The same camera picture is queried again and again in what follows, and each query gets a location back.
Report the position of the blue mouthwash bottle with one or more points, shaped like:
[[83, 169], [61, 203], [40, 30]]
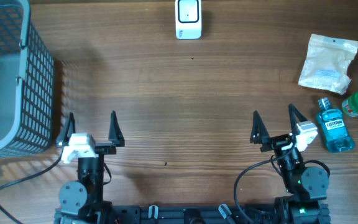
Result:
[[336, 135]]

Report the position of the grey plastic mesh basket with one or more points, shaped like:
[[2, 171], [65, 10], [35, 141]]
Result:
[[27, 79]]

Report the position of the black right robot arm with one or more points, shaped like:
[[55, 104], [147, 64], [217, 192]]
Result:
[[305, 181]]

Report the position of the snack packet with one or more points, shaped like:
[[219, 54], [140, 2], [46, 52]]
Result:
[[326, 63]]

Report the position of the white barcode scanner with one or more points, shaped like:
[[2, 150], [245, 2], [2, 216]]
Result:
[[188, 19]]

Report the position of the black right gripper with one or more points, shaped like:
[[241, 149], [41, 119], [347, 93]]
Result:
[[263, 135]]

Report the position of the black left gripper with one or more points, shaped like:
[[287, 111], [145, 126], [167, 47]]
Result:
[[67, 130]]

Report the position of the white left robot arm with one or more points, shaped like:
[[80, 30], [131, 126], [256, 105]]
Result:
[[81, 200]]

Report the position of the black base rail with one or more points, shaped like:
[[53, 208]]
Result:
[[197, 215]]

